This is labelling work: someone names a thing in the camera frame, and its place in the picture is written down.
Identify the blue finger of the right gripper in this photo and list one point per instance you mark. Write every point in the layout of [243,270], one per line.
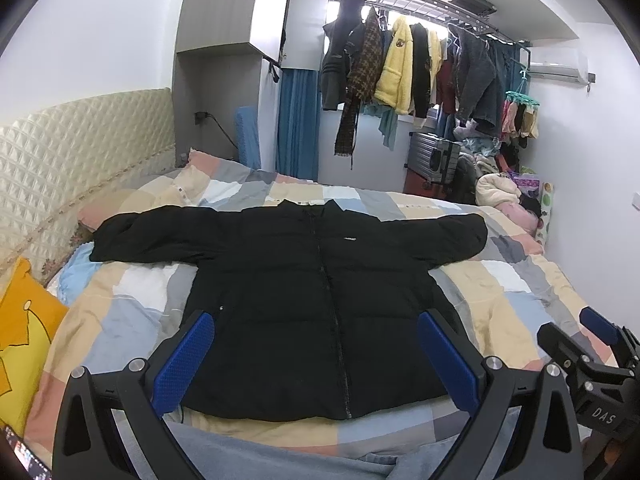
[605,330]

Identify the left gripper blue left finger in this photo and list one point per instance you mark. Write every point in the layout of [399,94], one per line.
[176,360]

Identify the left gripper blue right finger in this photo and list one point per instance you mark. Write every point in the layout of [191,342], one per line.
[454,359]

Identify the black puffer jacket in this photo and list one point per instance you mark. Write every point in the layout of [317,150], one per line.
[315,307]

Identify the patchwork checkered quilt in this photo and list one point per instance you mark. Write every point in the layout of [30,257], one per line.
[502,296]

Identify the blue jeans legs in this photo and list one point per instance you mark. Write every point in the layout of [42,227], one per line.
[228,456]

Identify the light blue pillow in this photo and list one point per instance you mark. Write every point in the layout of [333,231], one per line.
[74,276]

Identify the yellow cartoon pillow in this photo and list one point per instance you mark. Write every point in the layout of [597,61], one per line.
[30,316]

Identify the cream plush blanket pile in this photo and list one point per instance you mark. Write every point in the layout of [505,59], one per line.
[494,189]

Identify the patchwork pillow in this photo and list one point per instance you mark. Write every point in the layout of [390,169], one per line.
[92,215]

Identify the grey ribbed suitcase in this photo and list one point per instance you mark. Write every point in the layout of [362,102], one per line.
[433,158]

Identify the cream quilted headboard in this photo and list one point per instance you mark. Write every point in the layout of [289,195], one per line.
[58,160]

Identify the green clip sock hanger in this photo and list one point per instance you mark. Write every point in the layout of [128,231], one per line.
[519,95]

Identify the blue folded board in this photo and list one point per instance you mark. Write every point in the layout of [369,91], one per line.
[247,137]

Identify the white air conditioner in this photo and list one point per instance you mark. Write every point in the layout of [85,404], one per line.
[566,64]

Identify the denim jacket hanging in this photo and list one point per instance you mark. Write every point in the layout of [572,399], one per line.
[479,82]

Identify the yellow fleece jacket hanging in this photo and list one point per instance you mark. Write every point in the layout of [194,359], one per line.
[394,85]

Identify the blue curtain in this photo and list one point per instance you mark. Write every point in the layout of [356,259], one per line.
[299,124]

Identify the plaid scarf hanging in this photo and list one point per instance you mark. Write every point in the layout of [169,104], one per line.
[361,83]

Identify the black coat hanging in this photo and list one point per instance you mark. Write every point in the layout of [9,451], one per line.
[421,71]

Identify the dark grey jacket hanging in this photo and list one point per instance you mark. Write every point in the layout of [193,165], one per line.
[345,38]

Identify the black wall charger with cable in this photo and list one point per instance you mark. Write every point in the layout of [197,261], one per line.
[201,117]

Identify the grey wall cabinet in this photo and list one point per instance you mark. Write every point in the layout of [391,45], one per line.
[232,27]

